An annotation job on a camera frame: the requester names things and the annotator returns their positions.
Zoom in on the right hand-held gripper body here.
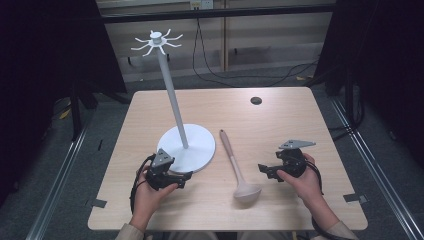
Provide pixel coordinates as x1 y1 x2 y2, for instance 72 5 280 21
275 139 317 178

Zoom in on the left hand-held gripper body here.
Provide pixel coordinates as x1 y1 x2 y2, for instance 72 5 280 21
145 148 184 192

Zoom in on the white hook stand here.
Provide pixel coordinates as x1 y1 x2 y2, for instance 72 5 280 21
130 28 217 174

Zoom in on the beige ladle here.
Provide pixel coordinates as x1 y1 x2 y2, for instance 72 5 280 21
218 129 263 203

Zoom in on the person's right hand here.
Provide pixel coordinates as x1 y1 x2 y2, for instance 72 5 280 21
276 153 330 218

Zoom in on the person's left hand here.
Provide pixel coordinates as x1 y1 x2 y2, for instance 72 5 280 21
129 166 180 232

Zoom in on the black metal stand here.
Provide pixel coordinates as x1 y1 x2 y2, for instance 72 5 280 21
328 64 366 141
68 78 99 142

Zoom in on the black curtain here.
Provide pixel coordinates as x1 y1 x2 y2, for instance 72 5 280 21
0 0 128 204
314 0 424 168

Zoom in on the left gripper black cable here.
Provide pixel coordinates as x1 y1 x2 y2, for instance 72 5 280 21
129 153 157 215

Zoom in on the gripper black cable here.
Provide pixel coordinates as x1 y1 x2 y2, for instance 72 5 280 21
303 159 355 240
129 153 157 215

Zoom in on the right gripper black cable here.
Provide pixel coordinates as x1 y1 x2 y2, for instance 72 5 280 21
303 159 355 240

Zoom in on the metal floor rail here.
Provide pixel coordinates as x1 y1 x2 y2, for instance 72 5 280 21
329 96 424 240
25 124 89 240

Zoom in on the black floor cable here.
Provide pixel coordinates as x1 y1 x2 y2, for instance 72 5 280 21
191 17 319 89

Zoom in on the white wall socket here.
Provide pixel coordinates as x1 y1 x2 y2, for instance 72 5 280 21
189 0 215 11

